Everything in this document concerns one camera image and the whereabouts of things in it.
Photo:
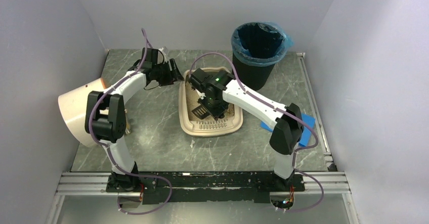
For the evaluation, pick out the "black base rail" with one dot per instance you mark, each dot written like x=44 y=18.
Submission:
x=156 y=187

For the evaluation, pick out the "blue plastic bin liner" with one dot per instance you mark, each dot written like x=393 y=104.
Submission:
x=260 y=44

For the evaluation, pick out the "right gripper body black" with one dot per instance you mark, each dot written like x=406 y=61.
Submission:
x=214 y=107

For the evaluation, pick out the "beige litter box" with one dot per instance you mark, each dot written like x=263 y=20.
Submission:
x=211 y=128

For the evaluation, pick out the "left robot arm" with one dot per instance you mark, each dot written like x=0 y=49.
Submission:
x=121 y=160

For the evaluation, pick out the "black litter scoop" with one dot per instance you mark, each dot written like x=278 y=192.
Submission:
x=200 y=112

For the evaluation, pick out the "black trash bin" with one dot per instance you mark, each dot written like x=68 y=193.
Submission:
x=254 y=77

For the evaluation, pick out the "cat litter pile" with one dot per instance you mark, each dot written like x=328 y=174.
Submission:
x=191 y=101

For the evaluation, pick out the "aluminium frame rail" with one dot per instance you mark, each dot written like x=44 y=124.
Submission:
x=322 y=183

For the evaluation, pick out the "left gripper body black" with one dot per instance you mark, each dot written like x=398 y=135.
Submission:
x=171 y=73

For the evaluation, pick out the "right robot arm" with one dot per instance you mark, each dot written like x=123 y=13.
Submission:
x=284 y=121

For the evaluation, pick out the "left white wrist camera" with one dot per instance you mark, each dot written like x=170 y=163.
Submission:
x=164 y=51

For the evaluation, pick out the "beige cylindrical container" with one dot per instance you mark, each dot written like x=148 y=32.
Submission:
x=72 y=112

